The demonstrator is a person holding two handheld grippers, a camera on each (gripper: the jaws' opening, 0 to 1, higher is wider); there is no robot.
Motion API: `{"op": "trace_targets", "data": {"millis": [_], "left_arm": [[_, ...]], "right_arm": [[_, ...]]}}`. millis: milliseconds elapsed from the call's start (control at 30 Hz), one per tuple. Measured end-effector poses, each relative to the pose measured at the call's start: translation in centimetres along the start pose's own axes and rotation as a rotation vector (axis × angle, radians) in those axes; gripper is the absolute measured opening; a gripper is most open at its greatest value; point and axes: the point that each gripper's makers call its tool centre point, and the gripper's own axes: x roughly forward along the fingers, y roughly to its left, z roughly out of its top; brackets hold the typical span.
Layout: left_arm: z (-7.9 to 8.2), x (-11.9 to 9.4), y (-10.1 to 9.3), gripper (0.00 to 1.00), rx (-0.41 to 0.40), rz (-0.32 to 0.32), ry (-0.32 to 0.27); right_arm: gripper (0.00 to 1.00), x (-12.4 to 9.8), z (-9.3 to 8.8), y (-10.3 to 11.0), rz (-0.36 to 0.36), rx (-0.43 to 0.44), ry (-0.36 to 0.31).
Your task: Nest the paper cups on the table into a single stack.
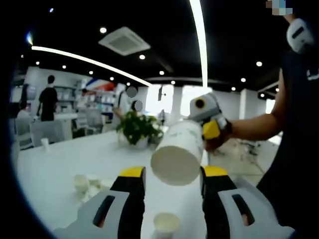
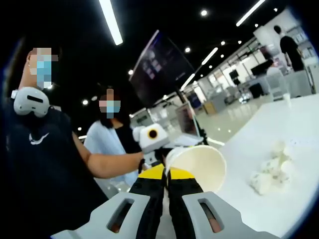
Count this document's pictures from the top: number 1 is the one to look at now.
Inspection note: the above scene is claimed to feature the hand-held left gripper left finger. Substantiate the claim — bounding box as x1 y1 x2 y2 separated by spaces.
52 166 147 239

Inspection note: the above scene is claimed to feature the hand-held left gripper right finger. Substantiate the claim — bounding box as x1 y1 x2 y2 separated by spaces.
200 165 296 239

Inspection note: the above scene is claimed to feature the cluster of white paper cups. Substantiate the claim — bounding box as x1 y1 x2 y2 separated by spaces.
73 173 116 203

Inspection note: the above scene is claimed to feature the person's right hand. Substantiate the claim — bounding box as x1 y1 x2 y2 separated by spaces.
204 119 234 152

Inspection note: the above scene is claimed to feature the white table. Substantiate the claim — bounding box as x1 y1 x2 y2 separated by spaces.
16 129 240 239

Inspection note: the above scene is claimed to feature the green potted plant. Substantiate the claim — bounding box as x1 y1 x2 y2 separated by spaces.
116 111 165 150

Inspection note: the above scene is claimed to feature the long straight ceiling light strip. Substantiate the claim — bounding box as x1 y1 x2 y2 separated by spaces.
188 0 209 88

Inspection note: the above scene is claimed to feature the person's dark shirt torso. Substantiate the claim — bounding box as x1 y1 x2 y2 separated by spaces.
256 48 319 225

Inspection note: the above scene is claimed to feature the grey desk partition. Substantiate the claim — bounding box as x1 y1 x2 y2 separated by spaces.
29 120 67 148

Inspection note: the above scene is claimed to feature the ceiling air conditioner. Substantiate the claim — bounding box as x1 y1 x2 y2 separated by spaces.
98 26 152 56

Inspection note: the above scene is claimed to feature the round ceiling spotlights group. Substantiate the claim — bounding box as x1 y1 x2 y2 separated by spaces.
21 27 281 99

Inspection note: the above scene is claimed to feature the long curved ceiling light strip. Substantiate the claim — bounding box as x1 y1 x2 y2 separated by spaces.
31 45 153 87

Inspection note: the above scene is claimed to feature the small wall-mounted screen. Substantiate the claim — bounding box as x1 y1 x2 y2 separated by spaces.
158 84 167 102

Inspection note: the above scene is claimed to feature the red blue striped wall banner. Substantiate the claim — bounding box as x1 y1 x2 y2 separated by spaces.
81 77 117 93

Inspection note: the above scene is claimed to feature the white wall shelving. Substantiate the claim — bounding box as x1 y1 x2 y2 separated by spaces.
54 84 78 114

